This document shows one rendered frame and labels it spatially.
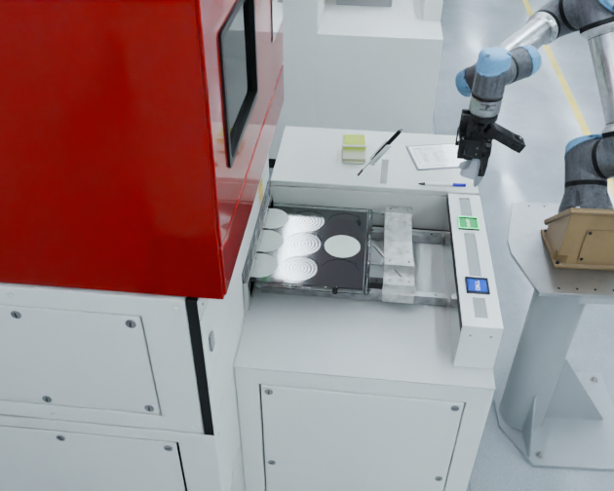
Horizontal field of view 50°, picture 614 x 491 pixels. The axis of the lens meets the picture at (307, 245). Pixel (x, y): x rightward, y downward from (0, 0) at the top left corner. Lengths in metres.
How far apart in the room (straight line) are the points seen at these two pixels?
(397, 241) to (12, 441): 1.12
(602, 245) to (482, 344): 0.56
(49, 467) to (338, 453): 0.73
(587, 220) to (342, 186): 0.69
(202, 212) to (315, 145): 1.13
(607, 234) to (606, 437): 0.97
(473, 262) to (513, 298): 1.41
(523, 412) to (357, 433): 0.93
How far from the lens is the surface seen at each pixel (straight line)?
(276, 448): 1.88
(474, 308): 1.63
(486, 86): 1.65
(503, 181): 3.96
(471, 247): 1.81
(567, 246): 2.00
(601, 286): 2.02
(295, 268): 1.78
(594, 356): 3.02
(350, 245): 1.86
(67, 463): 1.76
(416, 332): 1.74
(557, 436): 2.67
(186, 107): 1.00
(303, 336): 1.70
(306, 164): 2.09
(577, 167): 2.07
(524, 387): 2.47
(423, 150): 2.19
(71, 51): 1.03
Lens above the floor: 2.05
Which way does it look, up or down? 38 degrees down
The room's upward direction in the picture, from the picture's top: 1 degrees clockwise
